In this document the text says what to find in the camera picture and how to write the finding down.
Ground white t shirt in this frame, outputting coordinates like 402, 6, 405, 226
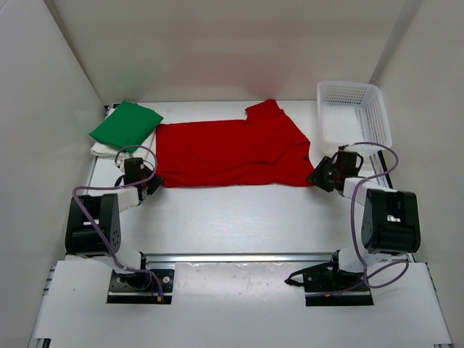
90, 131, 155, 160

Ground green t shirt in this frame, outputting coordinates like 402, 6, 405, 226
89, 101, 164, 154

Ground red t shirt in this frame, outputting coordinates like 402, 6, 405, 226
155, 99, 314, 188

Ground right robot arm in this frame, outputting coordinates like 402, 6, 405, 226
308, 150, 421, 290

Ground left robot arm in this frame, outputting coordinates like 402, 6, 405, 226
65, 157, 162, 290

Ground white plastic basket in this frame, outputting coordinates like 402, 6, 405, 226
317, 80, 392, 157

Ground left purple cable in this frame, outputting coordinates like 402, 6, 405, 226
72, 144, 165, 302

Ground aluminium front rail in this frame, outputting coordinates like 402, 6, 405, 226
65, 252, 414, 265

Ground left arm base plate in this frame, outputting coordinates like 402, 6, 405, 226
107, 264, 175, 305

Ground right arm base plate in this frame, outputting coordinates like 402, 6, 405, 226
284, 260, 374, 307

